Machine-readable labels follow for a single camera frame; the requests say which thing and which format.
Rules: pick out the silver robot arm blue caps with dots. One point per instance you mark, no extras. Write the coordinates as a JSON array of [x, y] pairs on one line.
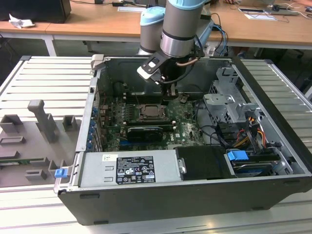
[[180, 24]]

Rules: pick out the black RAM slot bank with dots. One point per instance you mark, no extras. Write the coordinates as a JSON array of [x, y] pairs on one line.
[[146, 98], [151, 123]]

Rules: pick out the CPU socket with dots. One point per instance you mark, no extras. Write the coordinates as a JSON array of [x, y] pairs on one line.
[[165, 117]]

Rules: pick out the green motherboard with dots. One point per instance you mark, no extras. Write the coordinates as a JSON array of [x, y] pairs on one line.
[[187, 131]]

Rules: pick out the silver metal disk bay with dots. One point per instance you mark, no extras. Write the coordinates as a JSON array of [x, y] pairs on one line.
[[224, 107]]

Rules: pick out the black graphics card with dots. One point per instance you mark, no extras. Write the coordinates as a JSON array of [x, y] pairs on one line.
[[143, 134]]

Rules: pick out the wooden desk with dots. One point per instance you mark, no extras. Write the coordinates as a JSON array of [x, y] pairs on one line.
[[97, 24]]

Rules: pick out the black plastic shroud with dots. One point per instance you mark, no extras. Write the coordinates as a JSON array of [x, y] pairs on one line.
[[202, 163]]

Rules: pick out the white paper sheet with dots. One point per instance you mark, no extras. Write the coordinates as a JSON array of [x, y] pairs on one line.
[[259, 17]]

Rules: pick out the hard disk in blue carrier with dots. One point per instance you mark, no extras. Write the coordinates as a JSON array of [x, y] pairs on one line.
[[237, 156]]

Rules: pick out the grey power supply unit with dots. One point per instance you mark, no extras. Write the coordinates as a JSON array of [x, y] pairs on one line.
[[97, 170]]

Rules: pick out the black open PC case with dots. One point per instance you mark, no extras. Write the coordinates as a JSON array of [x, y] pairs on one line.
[[170, 207]]

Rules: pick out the black box on desk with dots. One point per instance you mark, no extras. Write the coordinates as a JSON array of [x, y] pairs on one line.
[[36, 9]]

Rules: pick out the blue case latch clip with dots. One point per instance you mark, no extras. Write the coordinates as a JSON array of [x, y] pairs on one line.
[[60, 173]]

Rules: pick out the crumpled white paper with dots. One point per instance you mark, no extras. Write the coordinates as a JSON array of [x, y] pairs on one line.
[[20, 22]]

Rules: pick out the grey parts rack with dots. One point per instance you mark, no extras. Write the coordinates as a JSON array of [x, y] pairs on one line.
[[26, 151]]

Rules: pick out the green RAM stick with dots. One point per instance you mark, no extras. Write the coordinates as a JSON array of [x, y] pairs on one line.
[[14, 161]]

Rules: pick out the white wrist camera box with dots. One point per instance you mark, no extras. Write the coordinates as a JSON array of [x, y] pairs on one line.
[[150, 69]]

